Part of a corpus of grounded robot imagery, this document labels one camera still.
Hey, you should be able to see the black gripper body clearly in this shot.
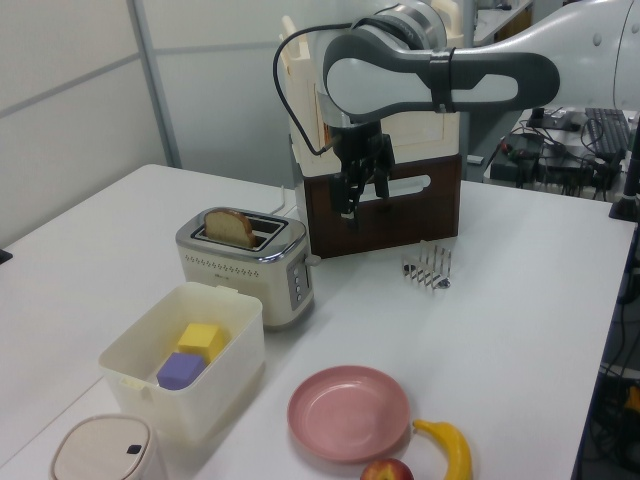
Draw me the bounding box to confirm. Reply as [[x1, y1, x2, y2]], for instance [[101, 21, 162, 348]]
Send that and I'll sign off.
[[327, 113, 396, 176]]

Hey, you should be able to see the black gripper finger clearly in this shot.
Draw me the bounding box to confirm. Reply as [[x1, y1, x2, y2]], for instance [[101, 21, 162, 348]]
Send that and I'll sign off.
[[330, 160, 374, 232], [374, 143, 394, 200]]

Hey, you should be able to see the toasted bread slice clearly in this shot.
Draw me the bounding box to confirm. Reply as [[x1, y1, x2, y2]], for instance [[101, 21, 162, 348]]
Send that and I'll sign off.
[[203, 209, 259, 249]]

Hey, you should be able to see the pink round plate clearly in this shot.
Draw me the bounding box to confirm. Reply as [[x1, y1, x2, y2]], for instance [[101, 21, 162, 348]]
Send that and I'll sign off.
[[286, 365, 413, 464]]

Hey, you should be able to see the dark brown wooden crate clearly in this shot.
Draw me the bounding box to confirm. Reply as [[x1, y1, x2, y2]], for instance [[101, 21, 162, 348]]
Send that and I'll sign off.
[[303, 150, 462, 260]]

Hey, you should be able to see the cream plastic crate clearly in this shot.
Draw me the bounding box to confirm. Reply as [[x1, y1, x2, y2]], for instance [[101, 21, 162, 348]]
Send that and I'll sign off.
[[280, 0, 464, 178]]

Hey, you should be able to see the cream two-slot toaster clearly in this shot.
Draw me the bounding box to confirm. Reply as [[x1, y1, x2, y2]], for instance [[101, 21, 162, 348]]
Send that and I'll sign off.
[[174, 206, 322, 332]]

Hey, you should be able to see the yellow cube block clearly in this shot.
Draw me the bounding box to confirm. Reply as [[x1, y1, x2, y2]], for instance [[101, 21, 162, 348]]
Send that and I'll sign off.
[[176, 322, 226, 362]]

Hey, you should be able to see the black computer keyboard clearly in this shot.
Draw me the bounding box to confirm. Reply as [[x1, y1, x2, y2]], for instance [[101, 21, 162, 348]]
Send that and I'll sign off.
[[583, 107, 632, 155]]

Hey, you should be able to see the white plastic storage box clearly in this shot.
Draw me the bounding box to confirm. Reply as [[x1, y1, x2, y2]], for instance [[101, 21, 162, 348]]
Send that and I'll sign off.
[[98, 281, 267, 442]]

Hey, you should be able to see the purple cube block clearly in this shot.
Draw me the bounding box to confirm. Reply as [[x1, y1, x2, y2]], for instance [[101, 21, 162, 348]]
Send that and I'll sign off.
[[156, 352, 208, 391]]

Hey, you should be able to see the yellow banana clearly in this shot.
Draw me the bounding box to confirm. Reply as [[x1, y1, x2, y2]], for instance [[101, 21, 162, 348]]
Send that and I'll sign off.
[[412, 418, 473, 480]]

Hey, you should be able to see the red apple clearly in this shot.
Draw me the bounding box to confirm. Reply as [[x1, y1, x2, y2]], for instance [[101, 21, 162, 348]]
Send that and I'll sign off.
[[359, 457, 415, 480]]

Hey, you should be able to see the beige lidded canister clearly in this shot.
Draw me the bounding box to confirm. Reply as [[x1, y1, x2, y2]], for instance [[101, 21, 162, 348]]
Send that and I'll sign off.
[[48, 414, 167, 480]]

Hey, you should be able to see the white toaster power cord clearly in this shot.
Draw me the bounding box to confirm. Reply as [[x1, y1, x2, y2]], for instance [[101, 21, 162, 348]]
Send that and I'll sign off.
[[268, 185, 296, 217]]

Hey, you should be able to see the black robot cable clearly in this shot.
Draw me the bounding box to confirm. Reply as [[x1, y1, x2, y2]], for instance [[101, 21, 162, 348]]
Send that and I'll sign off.
[[272, 19, 357, 156]]

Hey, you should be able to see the silver wire toast rack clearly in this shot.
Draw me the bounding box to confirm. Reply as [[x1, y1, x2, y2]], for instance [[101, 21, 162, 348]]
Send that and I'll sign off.
[[400, 239, 454, 291]]

